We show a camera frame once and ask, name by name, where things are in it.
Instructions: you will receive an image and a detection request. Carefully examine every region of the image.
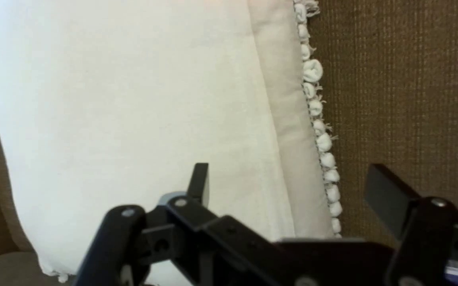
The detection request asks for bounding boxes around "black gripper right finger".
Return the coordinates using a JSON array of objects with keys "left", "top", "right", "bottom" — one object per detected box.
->
[{"left": 364, "top": 163, "right": 458, "bottom": 286}]

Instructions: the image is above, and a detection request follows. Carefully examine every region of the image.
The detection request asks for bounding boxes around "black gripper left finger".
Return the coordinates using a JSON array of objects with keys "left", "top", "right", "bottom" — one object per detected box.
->
[{"left": 73, "top": 163, "right": 283, "bottom": 286}]

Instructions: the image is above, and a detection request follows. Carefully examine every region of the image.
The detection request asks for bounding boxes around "white square pompom-trim pillow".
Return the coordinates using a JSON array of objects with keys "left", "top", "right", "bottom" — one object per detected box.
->
[{"left": 0, "top": 0, "right": 345, "bottom": 285}]

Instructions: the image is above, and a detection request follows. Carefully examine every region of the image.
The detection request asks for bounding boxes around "brown fabric sofa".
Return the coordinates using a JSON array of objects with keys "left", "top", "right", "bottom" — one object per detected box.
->
[{"left": 0, "top": 0, "right": 458, "bottom": 286}]

